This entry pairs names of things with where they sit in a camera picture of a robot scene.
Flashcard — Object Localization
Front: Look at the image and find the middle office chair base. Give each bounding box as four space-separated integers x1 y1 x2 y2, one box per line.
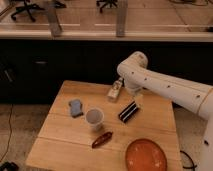
96 0 118 13

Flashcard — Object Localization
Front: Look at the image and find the orange bowl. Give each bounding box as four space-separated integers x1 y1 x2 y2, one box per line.
125 139 167 171

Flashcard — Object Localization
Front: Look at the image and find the grey metal post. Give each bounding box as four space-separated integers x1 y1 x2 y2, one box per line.
44 0 62 37
116 0 128 37

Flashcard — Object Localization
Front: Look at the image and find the small clear bottle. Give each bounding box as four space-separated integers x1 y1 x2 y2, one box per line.
107 77 123 100

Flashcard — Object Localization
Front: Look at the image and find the black object on floor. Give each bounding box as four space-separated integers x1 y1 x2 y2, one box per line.
0 162 19 171

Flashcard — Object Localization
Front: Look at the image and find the black cabinet counter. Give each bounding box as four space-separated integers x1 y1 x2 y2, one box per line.
0 38 213 104

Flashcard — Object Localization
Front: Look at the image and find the dark red chili pepper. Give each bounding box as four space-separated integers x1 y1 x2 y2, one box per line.
92 132 112 148

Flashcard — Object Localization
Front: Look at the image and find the wooden table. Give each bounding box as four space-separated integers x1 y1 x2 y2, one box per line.
26 81 182 171

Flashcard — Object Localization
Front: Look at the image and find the right grey metal post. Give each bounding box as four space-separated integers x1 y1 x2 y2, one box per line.
116 0 128 37

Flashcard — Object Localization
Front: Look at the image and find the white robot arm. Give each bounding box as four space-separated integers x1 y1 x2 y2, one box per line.
117 51 213 171

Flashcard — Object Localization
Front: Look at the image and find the left office chair base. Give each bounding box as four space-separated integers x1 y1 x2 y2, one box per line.
10 0 66 22

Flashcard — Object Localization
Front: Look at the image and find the office chair base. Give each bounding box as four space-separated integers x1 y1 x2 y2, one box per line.
96 0 118 13
10 0 66 22

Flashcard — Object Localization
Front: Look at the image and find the left grey metal post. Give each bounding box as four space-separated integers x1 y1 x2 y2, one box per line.
44 0 62 37

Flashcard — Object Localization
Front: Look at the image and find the black floor cable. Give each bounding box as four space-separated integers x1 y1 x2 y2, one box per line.
180 149 198 170
0 103 14 163

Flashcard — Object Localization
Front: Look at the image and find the black floor cable right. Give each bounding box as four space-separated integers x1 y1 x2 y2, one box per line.
180 149 198 170

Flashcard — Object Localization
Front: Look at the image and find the blue sponge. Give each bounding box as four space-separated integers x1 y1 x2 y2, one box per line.
69 99 83 118

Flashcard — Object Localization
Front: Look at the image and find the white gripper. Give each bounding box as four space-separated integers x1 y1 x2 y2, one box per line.
124 79 143 108

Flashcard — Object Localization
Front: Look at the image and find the black white striped box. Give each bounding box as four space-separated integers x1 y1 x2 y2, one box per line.
118 101 139 123

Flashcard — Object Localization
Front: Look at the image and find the black floor cable left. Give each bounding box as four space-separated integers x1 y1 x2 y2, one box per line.
0 103 14 163

